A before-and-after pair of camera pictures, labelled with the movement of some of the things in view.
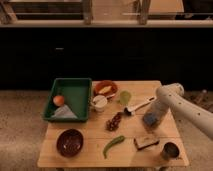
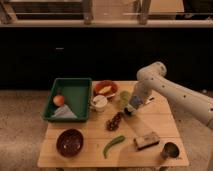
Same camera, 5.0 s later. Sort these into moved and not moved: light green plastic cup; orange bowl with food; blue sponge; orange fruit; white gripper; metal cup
Moved: white gripper; blue sponge
Not moved: light green plastic cup; orange bowl with food; orange fruit; metal cup
